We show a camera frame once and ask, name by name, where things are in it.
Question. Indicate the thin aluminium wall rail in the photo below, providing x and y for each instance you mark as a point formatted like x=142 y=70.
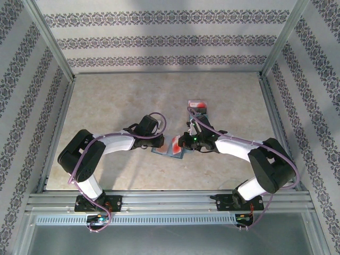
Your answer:
x=164 y=72

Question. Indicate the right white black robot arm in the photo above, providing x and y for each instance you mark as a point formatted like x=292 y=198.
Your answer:
x=265 y=164

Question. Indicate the teal leather card holder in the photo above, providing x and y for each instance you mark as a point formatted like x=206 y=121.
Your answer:
x=167 y=156

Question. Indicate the aluminium side rail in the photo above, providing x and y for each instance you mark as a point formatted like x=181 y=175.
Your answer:
x=280 y=132
x=58 y=132

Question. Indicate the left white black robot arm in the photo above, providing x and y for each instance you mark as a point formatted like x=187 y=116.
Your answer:
x=79 y=159

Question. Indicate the red orange card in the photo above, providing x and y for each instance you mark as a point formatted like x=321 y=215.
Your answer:
x=176 y=146
x=160 y=149

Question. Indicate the small electronics board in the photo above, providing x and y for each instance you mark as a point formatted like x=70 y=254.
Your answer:
x=243 y=218
x=100 y=219

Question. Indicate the grey sheet metal tray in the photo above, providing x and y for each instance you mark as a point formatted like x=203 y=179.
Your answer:
x=170 y=241

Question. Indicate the long aluminium base rail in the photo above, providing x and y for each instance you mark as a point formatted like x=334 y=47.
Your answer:
x=164 y=202

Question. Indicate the aluminium corner post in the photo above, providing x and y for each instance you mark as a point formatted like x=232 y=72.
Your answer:
x=281 y=40
x=53 y=45

